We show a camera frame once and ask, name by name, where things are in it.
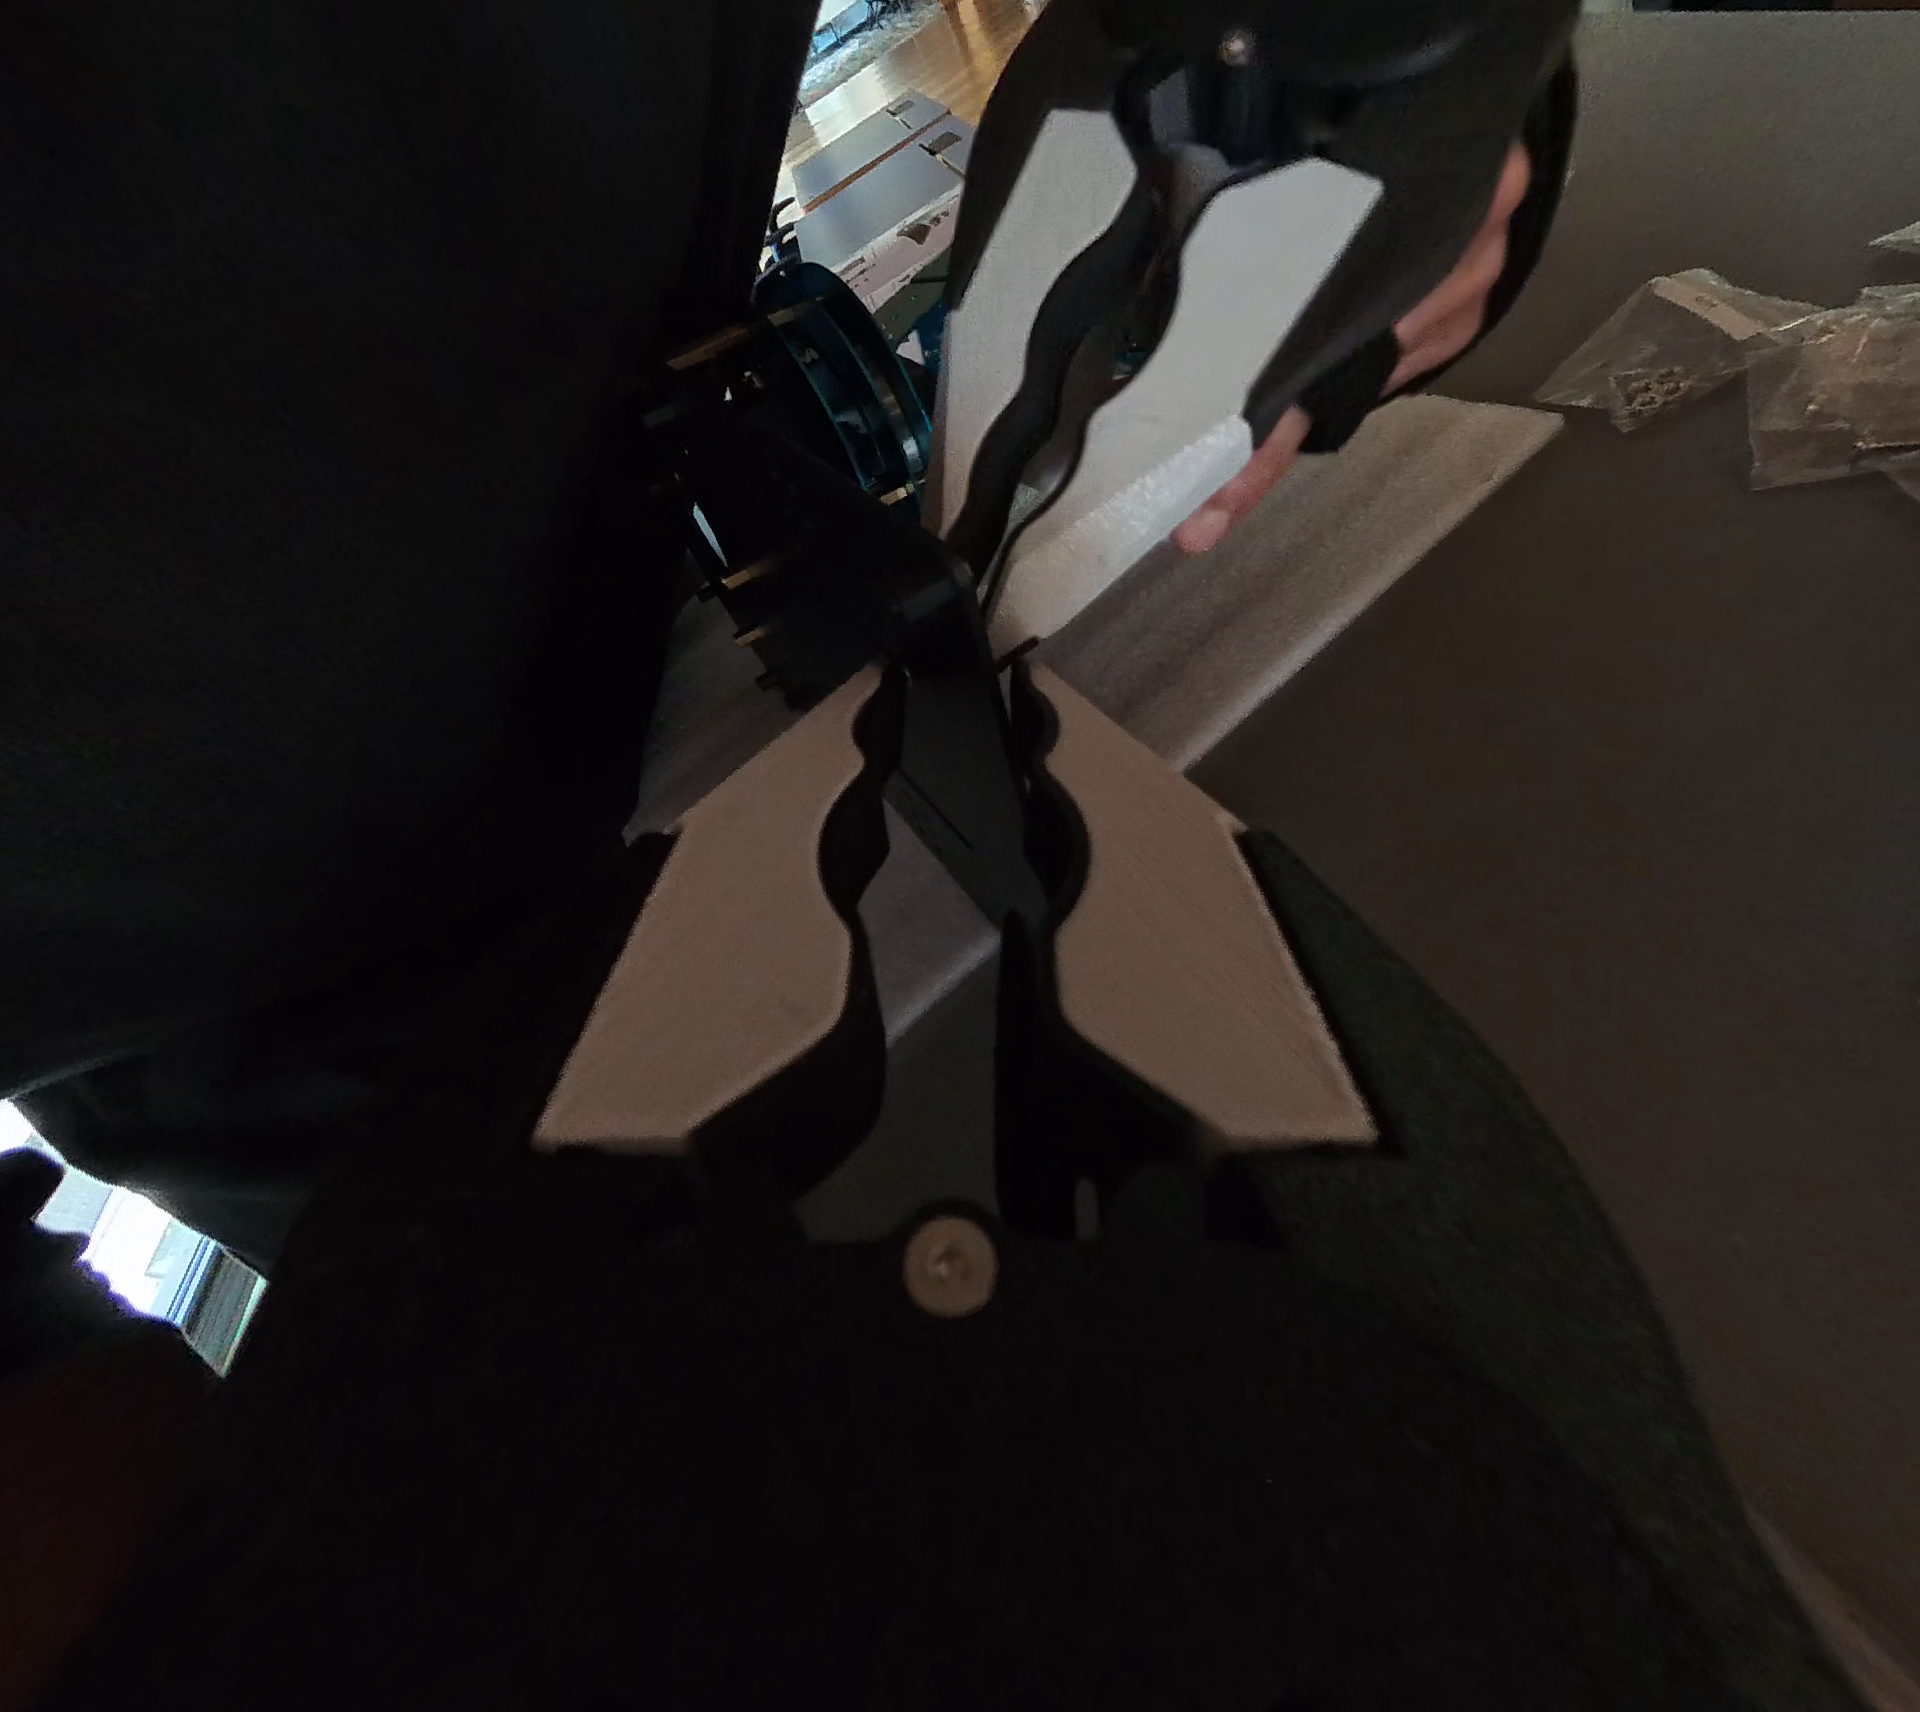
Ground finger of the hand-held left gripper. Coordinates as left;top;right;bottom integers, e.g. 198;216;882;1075
995;156;1391;638
917;98;1148;592

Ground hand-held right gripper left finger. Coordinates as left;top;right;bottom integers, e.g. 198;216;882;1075
527;662;910;1161

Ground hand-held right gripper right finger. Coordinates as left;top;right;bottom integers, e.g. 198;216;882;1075
1008;662;1381;1161

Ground blue hobby robot arm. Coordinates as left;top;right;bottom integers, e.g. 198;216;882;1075
644;257;1052;951

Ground person's left hand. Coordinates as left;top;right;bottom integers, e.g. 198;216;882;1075
1170;144;1537;560

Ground printed instruction manual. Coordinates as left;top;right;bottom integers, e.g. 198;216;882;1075
839;213;961;296

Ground white foam sheet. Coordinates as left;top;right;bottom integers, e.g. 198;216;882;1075
621;392;1569;1047

